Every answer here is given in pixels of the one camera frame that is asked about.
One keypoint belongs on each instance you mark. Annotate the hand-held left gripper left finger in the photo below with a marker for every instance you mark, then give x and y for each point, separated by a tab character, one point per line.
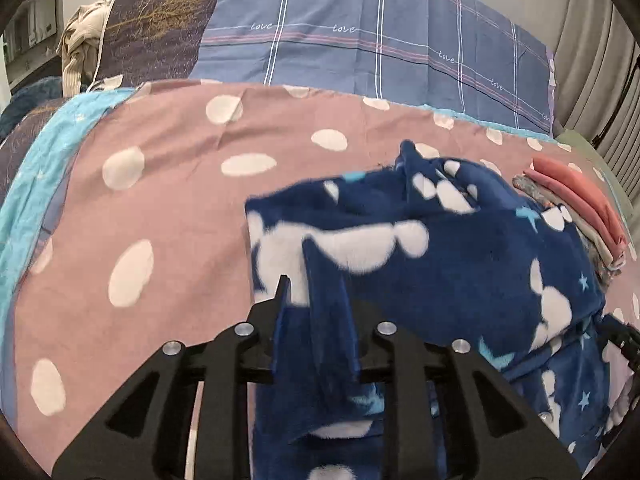
283	294

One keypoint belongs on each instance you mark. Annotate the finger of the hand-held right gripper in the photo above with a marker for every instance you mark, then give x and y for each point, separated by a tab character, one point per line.
622	335

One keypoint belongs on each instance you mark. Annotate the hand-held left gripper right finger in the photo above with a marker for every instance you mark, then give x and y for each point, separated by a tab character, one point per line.
370	351

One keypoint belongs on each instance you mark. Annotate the navy star print fleece garment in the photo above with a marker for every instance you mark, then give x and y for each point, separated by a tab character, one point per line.
450	270

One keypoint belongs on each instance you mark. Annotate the beige clothes pile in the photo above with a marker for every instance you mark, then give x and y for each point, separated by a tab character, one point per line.
80	40

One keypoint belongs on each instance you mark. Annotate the beige folded garment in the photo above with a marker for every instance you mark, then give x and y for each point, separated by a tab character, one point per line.
597	237

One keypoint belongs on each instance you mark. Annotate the coral folded garment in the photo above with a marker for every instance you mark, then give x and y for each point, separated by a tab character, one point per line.
580	195

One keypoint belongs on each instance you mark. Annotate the pink polka dot bedsheet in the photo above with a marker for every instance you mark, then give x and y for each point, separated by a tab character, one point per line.
170	200

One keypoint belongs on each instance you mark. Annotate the light blue blanket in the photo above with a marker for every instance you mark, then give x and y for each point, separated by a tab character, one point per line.
35	180

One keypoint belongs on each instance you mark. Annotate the blue plaid quilt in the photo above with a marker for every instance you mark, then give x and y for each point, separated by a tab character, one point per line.
370	30

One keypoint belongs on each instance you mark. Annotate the grey curtain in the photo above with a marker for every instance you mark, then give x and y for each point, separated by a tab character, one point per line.
595	55

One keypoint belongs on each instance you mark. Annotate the dark floral pillow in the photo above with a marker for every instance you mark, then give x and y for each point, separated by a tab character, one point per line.
155	20

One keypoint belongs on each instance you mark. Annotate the dark teal fuzzy blanket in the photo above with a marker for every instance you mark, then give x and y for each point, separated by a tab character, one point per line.
25	105

